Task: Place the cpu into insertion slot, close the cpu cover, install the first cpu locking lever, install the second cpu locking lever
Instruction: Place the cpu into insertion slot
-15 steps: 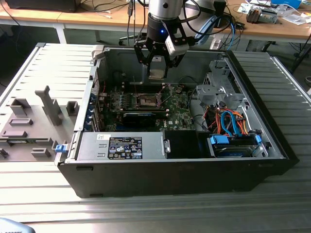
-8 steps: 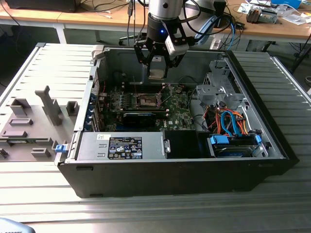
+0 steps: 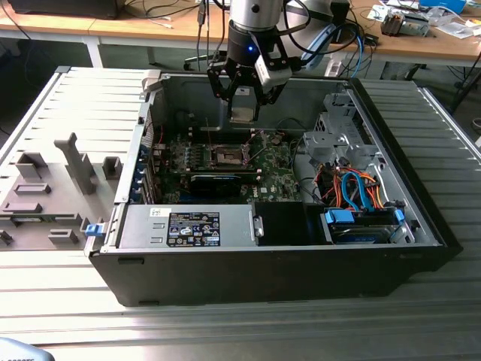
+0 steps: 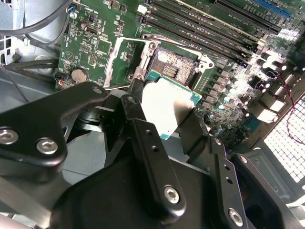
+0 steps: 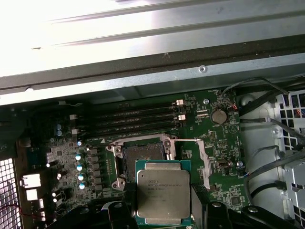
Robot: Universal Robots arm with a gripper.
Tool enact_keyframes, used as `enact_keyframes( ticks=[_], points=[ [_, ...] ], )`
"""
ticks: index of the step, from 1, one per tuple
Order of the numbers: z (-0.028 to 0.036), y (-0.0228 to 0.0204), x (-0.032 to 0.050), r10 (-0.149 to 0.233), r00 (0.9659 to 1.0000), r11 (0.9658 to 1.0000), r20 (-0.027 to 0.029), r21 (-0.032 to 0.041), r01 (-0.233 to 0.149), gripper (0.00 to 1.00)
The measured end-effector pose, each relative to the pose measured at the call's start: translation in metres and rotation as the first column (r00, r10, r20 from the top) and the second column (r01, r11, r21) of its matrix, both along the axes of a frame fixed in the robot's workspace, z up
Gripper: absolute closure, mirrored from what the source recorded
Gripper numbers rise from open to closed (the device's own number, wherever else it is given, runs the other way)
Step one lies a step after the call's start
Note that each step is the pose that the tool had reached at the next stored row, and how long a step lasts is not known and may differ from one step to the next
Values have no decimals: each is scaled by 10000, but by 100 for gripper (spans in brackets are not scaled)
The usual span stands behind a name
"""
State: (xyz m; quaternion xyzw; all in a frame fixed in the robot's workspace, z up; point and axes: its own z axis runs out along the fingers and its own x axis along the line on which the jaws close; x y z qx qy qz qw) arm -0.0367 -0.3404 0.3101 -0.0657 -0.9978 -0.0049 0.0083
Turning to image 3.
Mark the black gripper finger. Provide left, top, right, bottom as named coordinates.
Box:
left=252, top=82, right=287, bottom=122
left=206, top=61, right=241, bottom=114

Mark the silver CPU plate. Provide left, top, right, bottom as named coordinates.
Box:
left=228, top=107, right=257, bottom=124

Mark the metal socket cover frame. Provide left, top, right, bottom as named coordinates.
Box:
left=242, top=130, right=265, bottom=167

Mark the CPU socket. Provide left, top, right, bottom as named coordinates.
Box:
left=209, top=144, right=252, bottom=168

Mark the grey optical drive bay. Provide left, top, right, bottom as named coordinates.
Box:
left=314, top=91, right=360, bottom=133

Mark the silver drive cage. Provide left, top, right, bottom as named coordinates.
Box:
left=302, top=130, right=381, bottom=173

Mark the green motherboard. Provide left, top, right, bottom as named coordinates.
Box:
left=152, top=129, right=304, bottom=205

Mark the RAM stick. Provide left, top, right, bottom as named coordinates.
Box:
left=169, top=168, right=263, bottom=178

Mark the black graphics card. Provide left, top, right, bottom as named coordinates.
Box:
left=189, top=172, right=244, bottom=199

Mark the black upright box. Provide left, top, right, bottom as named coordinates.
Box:
left=329, top=0, right=351, bottom=43

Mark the wooden desk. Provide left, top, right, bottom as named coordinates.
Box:
left=0, top=0, right=231, bottom=68
left=325, top=0, right=481, bottom=82

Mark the black plastic shroud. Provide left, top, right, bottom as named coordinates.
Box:
left=254, top=202, right=307, bottom=247

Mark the silver heat sink cooler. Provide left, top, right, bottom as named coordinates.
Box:
left=380, top=9, right=432, bottom=38

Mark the grey power supply unit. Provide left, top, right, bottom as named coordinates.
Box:
left=115, top=205, right=261, bottom=250

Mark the hard disk in blue carrier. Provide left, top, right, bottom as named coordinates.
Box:
left=320, top=208, right=407, bottom=246

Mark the black flat device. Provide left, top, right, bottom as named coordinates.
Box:
left=7, top=0, right=121, bottom=20

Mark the black PC case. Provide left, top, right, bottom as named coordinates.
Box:
left=85, top=70, right=464, bottom=308

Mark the grey parts rack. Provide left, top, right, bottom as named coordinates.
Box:
left=0, top=132, right=126, bottom=252

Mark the blue box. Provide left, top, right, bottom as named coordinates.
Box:
left=419, top=0, right=467, bottom=12

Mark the clear plastic bag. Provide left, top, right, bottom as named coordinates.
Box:
left=437, top=20, right=480, bottom=41

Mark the grey rounded object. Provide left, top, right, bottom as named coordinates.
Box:
left=0, top=337, right=52, bottom=361

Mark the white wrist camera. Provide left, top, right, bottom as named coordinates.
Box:
left=253, top=55, right=293, bottom=92

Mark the red orange wire bundle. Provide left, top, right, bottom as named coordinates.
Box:
left=316, top=168, right=343, bottom=206

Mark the grey metal bracket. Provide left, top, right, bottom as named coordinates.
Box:
left=251, top=213, right=267, bottom=238

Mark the blue flat data wire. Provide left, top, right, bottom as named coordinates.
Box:
left=339, top=168, right=368, bottom=212

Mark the orange flat data wire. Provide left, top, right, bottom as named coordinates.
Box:
left=361, top=171, right=386, bottom=209

